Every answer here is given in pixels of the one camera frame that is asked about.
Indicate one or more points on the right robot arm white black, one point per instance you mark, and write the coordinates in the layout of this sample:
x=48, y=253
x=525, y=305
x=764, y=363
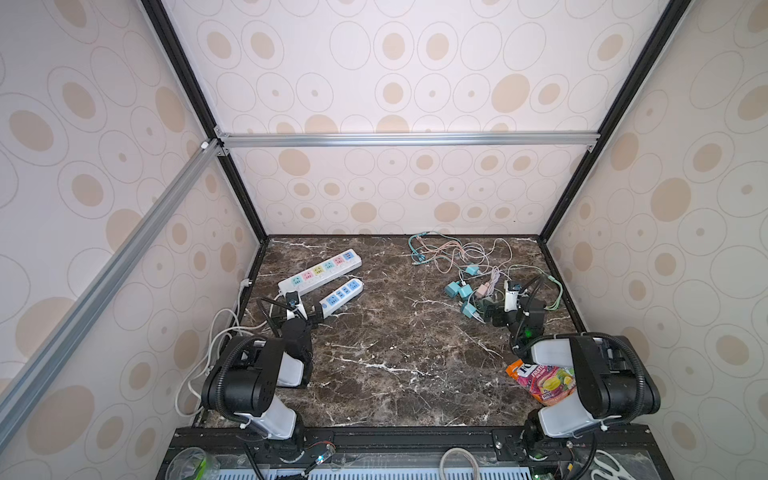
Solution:
x=585, y=381

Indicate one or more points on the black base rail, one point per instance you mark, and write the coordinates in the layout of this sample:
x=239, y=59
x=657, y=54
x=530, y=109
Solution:
x=420, y=453

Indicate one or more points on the long white power strip pastel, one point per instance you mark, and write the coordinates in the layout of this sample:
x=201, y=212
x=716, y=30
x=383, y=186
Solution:
x=321, y=273

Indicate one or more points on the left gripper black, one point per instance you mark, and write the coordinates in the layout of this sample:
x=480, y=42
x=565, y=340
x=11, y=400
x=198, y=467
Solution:
x=295, y=318

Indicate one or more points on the silver aluminium rail diagonal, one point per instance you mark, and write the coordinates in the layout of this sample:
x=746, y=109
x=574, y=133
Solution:
x=47, y=362

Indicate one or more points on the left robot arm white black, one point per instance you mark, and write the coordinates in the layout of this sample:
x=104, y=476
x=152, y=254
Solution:
x=241, y=386

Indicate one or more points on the silver aluminium rail horizontal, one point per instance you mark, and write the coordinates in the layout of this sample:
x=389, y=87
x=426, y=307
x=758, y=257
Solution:
x=425, y=139

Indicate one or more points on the short white power strip blue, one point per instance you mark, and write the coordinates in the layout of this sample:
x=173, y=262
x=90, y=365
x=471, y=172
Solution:
x=341, y=296

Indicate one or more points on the white scissors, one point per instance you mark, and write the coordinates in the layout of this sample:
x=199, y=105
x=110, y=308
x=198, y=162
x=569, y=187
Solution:
x=607, y=467

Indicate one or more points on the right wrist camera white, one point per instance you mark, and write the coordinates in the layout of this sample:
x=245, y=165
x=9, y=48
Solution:
x=511, y=293

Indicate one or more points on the orange Fox's candy bag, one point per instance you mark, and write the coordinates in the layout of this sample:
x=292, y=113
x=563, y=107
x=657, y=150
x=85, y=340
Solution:
x=547, y=384

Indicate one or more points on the clear plastic cup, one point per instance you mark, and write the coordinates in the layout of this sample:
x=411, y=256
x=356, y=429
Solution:
x=193, y=463

